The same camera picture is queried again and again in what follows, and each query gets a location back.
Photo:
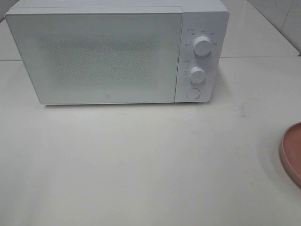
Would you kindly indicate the round white door button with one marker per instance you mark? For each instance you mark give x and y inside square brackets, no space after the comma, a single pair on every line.
[193,93]

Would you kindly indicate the pink round plate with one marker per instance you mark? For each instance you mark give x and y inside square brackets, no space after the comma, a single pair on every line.
[290,153]

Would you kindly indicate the white microwave door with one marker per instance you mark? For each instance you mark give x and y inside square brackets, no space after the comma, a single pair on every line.
[94,59]

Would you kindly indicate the lower white timer knob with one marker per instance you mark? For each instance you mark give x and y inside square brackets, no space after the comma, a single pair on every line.
[197,75]

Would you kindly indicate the upper white round knob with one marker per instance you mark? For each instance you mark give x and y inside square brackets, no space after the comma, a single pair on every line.
[202,45]

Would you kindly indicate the white microwave oven body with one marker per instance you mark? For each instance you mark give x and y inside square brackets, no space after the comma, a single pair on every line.
[212,23]

